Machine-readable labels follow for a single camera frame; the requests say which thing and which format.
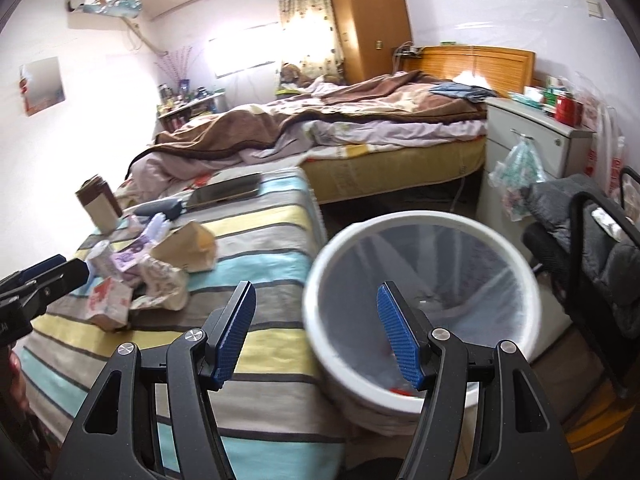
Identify yellow mattress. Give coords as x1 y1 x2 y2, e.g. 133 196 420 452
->
300 135 488 206

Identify teal tissue pack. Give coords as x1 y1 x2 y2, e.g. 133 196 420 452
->
507 86 546 108

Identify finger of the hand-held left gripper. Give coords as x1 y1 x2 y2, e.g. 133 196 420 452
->
0 254 68 292
0 258 91 317

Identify cluttered dressing table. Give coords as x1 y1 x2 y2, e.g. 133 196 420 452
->
156 80 228 133

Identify grey cloth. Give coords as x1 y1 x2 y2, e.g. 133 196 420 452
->
525 175 640 341

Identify white bedside cabinet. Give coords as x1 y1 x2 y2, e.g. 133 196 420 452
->
475 97 596 221

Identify brown teddy bear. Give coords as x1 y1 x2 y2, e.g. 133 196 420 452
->
279 62 313 88

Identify red tin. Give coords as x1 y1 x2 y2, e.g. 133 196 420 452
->
555 92 585 126

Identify white round waste bin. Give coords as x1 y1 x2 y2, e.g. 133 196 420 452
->
302 210 541 436

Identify green box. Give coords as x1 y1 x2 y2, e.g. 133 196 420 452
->
542 87 571 111

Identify brown blanket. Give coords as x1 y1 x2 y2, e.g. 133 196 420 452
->
130 71 488 171

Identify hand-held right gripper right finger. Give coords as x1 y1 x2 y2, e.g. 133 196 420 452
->
375 280 566 480

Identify wooden wardrobe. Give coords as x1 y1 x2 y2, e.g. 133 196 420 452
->
325 0 413 85

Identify wall poster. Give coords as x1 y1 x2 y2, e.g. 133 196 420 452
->
19 56 66 117

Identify blue cloth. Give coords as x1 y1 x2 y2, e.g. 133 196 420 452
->
429 81 498 103

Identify black metal chair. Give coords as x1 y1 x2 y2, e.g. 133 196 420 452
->
522 165 640 401

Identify lilac duvet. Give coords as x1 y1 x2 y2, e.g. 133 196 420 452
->
132 82 488 196

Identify wooden bed headboard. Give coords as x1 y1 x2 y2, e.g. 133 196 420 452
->
402 45 536 91

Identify small white packet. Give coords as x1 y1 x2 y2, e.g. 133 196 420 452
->
86 240 113 278

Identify purple printed wrapper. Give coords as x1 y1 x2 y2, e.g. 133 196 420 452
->
110 240 151 281

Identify patterned paper wrapper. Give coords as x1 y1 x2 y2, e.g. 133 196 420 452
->
131 255 190 313

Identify black smartphone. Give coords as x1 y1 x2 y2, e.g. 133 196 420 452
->
186 172 263 211

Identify air conditioner pipe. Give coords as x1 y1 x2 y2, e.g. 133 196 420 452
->
127 19 168 57

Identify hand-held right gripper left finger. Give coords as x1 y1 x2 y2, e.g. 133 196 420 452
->
60 280 258 480

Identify brown paper bag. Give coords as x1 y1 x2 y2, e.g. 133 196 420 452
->
150 220 218 273

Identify striped tablecloth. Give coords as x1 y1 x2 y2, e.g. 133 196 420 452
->
15 165 351 480

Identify white foam fruit net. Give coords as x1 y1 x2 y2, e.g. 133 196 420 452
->
142 212 171 247

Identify hanging clear plastic bag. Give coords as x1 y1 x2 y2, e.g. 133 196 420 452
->
489 137 547 222

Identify black glasses case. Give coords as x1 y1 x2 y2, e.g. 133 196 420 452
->
137 197 185 222

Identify patterned curtain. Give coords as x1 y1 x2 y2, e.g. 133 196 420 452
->
277 0 346 83

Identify white and red plastic bags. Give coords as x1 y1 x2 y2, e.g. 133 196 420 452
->
582 90 626 196

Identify red and white snack packet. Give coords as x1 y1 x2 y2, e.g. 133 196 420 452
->
84 276 133 332

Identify beige and brown mug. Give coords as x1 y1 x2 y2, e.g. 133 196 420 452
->
75 174 123 235

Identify decorative purple branches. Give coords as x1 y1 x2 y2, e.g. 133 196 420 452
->
155 46 206 86

